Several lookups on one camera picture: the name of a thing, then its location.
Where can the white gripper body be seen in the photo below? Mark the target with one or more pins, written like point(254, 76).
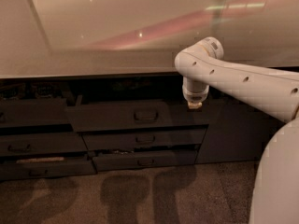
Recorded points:
point(195, 96)

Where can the grey cabinet door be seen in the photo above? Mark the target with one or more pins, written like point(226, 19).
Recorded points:
point(240, 133)

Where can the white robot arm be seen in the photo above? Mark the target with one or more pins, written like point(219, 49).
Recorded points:
point(275, 198)

